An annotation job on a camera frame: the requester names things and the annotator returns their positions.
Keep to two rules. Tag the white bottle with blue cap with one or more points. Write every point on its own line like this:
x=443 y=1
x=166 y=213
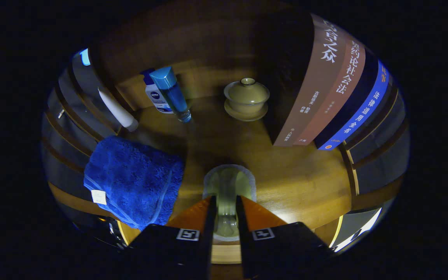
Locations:
x=156 y=98

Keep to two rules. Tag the blue book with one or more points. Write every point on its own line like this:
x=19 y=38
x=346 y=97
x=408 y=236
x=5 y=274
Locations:
x=364 y=112

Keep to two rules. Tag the folded blue towel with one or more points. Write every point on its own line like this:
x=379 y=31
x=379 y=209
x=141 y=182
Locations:
x=130 y=179

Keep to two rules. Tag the dark brown book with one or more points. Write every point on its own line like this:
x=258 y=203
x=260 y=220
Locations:
x=317 y=77

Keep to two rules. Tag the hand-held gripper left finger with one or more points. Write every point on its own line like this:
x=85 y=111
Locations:
x=208 y=233

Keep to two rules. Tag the small cloth clip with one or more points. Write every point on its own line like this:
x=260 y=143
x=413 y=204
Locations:
x=60 y=114

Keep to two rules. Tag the teal bottle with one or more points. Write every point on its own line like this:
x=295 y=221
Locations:
x=169 y=85

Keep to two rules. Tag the wooden cabinet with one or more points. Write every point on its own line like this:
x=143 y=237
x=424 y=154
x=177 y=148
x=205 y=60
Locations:
x=193 y=35

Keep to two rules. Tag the wooden countertop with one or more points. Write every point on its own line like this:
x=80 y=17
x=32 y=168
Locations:
x=294 y=182

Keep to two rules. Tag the reddish brown book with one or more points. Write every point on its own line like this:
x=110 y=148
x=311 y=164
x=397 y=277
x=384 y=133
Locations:
x=348 y=85

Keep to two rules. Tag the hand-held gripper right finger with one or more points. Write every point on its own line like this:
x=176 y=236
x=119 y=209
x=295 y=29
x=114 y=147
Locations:
x=243 y=237

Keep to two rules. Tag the beige lidded tea cup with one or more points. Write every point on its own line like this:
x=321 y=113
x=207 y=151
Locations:
x=246 y=97

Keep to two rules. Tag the white tube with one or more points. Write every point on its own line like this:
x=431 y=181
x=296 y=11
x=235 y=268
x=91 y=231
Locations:
x=117 y=111

